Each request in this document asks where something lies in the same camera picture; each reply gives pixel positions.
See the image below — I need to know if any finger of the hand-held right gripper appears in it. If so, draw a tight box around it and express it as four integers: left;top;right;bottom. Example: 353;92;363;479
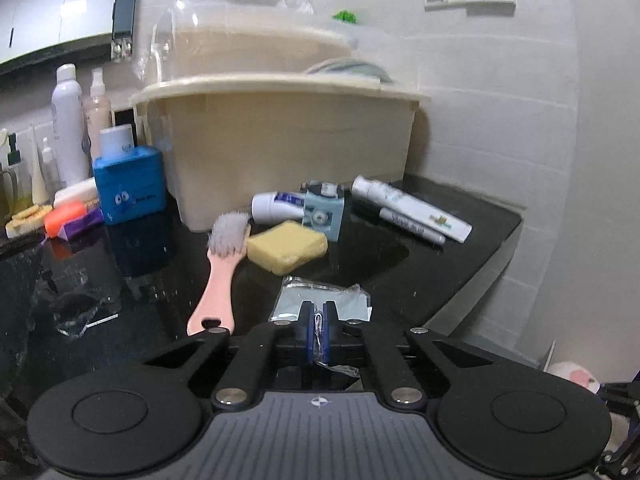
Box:
597;381;640;477

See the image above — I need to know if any mirror cabinet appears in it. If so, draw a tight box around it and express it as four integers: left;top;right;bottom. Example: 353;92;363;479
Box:
0;0;143;75

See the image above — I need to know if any white tube with blue label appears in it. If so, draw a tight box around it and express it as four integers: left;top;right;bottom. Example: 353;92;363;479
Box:
251;191;307;224

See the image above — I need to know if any large white tube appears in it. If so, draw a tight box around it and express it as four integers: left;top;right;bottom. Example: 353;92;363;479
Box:
351;175;473;243

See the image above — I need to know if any clear plastic bin lid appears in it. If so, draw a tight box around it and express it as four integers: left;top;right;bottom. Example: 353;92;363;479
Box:
137;0;396;86

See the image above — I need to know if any pink and white plush toy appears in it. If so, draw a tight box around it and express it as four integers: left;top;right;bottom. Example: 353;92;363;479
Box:
547;360;601;395

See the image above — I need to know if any small white dropper bottle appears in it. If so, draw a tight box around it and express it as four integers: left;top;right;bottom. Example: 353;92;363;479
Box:
41;137;63;196

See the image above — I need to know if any yellow sponge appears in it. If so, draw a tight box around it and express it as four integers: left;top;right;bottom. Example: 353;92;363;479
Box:
246;220;329;277

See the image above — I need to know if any clear plastic sachet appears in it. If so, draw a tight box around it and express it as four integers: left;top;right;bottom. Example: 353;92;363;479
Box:
267;276;373;376

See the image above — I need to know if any slim white tube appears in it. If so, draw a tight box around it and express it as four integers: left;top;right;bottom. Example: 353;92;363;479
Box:
379;207;447;247

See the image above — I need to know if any light blue small box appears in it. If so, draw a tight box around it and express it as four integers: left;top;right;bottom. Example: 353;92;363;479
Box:
302;179;347;242

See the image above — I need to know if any white soap bar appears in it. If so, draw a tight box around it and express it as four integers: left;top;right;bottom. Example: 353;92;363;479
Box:
53;178;98;208

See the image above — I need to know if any pink scrubbing brush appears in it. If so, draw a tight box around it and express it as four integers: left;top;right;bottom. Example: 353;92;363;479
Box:
186;211;252;337

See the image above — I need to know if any dark capped yellow bottle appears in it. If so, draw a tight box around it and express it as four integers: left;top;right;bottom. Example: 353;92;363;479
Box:
0;130;27;213

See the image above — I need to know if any clear acrylic piece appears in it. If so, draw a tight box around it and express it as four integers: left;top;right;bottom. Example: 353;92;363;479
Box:
52;292;121;338

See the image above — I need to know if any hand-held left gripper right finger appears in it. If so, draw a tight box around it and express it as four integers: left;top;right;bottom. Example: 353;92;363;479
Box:
322;302;497;409

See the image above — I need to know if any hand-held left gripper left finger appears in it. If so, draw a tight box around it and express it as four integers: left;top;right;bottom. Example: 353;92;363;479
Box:
142;302;315;409

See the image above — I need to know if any beige plastic storage bin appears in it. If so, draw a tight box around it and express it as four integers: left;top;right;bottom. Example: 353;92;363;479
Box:
131;74;432;232

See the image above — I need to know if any tall white spray bottle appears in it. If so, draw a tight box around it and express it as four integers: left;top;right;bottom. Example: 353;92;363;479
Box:
51;63;91;187

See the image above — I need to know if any peach spray bottle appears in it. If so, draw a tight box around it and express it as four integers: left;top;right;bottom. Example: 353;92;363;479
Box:
84;67;113;161

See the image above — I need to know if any grey bowl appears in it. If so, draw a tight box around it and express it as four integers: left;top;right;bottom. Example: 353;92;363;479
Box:
305;57;396;83

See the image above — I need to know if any purple packet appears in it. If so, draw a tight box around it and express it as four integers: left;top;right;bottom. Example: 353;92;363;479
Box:
59;208;105;241

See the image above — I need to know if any small white pointed bottle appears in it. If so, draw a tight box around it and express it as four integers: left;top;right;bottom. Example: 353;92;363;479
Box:
30;125;50;206

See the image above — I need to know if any wooden brush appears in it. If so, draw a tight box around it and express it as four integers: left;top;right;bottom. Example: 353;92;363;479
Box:
5;204;53;238

